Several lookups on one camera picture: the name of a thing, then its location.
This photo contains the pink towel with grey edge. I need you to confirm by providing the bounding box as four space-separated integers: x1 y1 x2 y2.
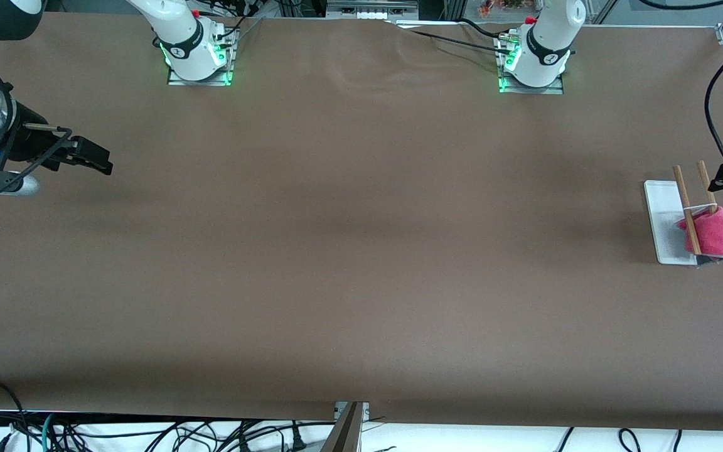
675 205 723 267

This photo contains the white rack base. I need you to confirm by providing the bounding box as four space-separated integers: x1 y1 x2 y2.
643 180 702 266

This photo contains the brown angled bar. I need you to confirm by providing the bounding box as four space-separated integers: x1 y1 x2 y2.
321 402 365 452

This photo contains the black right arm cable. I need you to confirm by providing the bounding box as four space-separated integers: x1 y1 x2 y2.
0 36 75 195

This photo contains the wooden rack post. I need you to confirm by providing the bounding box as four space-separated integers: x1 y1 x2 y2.
696 160 719 213
672 164 703 256

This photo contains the aluminium frame with white connectors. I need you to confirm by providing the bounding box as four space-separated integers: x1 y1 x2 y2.
326 0 419 21

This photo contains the black cable across table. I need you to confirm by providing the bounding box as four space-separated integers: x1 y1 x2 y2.
385 18 517 56

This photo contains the small metal table bracket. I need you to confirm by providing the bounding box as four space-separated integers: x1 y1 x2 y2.
334 402 371 423

